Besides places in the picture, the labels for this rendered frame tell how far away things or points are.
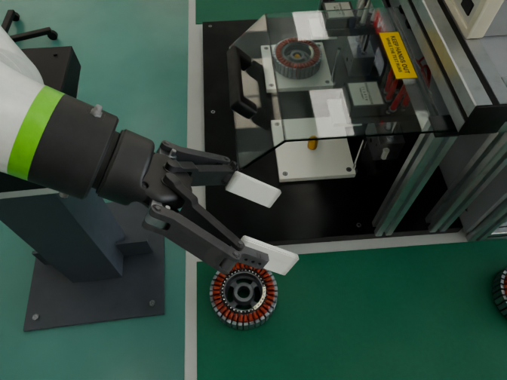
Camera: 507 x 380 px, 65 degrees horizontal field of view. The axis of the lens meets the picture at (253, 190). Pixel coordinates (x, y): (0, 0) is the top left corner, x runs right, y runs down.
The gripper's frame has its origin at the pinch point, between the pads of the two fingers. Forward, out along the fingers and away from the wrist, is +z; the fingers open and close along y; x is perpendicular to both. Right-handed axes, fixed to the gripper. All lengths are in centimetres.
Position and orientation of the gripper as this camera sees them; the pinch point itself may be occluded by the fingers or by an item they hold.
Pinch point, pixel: (271, 224)
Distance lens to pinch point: 49.1
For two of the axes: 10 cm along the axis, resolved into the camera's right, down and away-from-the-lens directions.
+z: 8.6, 3.6, 3.7
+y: 1.0, 5.9, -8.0
